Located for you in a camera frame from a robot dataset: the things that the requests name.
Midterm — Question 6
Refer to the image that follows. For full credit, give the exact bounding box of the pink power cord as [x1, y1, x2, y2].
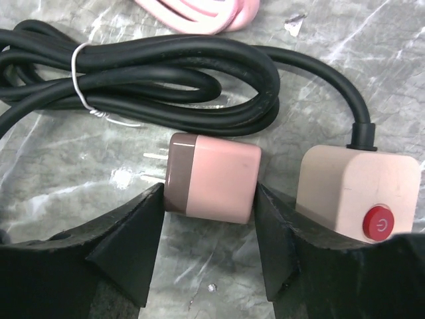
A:
[134, 0, 260, 35]

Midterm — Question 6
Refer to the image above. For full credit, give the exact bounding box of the beige red power strip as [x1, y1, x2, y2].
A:
[296, 145, 421, 243]

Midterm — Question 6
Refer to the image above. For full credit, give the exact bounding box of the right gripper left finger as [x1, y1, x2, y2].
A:
[1, 183, 165, 318]

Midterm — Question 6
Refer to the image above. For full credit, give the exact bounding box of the brown pink plug adapter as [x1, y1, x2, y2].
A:
[144, 133, 262, 224]

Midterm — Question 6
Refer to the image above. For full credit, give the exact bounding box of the black coiled power cord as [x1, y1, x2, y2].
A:
[0, 19, 377, 150]

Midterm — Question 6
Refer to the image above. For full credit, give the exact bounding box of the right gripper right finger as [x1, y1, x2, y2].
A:
[254, 185, 424, 318]

